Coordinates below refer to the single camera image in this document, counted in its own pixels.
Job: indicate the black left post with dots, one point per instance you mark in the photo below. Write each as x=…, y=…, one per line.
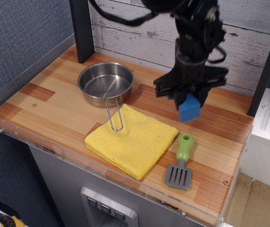
x=82, y=29

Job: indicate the silver dispenser panel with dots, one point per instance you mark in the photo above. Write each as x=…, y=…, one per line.
x=103, y=211

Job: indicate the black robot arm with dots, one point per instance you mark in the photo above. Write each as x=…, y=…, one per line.
x=196, y=48

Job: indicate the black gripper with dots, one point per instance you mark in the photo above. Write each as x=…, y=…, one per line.
x=186, y=77

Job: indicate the blue arch block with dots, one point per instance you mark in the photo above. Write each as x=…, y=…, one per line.
x=189, y=109

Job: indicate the yellow cloth scrap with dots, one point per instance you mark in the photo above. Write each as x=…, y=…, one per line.
x=18, y=222

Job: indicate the white ridged side cabinet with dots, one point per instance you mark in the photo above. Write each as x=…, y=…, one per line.
x=255, y=160

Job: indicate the steel pot with wire handle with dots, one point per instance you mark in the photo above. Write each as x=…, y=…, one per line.
x=107, y=84

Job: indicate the green handled grey spatula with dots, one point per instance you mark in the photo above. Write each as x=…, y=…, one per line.
x=179, y=175

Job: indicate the clear acrylic guard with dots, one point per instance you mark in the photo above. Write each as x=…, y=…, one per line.
x=40, y=103

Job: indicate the yellow folded cloth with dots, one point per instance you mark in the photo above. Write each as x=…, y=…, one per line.
x=131, y=141

